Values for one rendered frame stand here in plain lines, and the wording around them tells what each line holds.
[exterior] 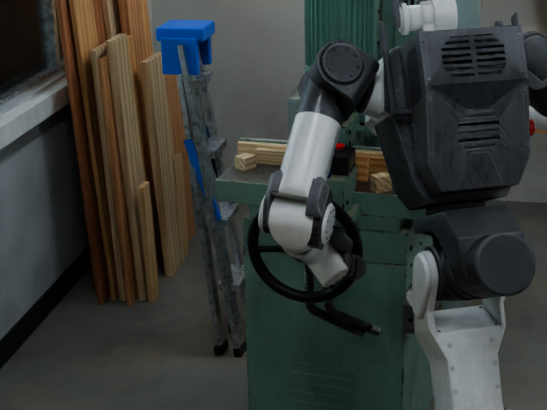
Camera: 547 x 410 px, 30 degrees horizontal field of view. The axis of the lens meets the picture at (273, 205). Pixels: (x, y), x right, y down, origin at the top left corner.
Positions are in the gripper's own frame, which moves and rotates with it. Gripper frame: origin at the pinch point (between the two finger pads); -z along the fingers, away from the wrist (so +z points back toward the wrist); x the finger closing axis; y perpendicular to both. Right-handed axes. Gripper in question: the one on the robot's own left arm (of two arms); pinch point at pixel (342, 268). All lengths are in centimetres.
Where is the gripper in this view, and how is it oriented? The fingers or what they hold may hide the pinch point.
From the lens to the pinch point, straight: 237.8
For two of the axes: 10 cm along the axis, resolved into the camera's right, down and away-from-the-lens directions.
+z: -2.7, -1.8, -9.5
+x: 9.6, 0.6, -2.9
